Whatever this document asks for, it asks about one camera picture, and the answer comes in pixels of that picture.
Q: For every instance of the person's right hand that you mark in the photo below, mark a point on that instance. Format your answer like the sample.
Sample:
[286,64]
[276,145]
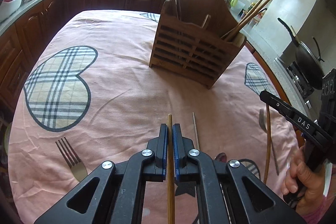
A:
[314,183]

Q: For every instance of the condiment jars rack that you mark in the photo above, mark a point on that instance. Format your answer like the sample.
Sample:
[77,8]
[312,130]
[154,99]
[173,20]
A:
[252,13]

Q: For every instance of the lower wooden kitchen cabinets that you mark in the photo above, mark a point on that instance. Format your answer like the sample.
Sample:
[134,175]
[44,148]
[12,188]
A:
[24,40]

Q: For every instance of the wooden utensil holder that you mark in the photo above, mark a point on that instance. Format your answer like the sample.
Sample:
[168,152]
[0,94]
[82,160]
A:
[194,44]

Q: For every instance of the steel spoon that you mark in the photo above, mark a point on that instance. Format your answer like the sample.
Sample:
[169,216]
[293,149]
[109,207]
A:
[221,157]

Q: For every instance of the wooden chopstick group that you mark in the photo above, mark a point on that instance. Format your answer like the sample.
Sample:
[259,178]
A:
[232,33]

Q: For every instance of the black wok with lid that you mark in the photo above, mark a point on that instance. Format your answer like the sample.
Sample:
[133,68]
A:
[308,63]

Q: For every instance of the gas stove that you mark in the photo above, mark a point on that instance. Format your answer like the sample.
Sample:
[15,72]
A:
[306,92]

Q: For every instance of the pink tablecloth with plaid hearts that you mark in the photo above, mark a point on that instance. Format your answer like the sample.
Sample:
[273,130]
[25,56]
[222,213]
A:
[94,86]

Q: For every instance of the white red rice cooker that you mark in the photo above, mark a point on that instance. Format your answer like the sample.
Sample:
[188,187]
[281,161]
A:
[8,7]

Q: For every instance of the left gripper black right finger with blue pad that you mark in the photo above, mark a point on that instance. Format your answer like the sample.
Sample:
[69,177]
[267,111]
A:
[227,192]

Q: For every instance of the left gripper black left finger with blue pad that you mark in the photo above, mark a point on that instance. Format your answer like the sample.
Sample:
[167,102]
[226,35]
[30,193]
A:
[113,193]

